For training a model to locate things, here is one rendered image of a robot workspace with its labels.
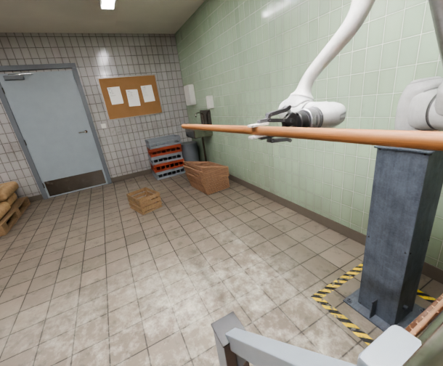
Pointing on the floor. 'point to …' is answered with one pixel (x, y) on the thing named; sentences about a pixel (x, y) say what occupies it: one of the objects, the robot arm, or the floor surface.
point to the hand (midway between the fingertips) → (258, 130)
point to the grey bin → (189, 151)
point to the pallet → (9, 218)
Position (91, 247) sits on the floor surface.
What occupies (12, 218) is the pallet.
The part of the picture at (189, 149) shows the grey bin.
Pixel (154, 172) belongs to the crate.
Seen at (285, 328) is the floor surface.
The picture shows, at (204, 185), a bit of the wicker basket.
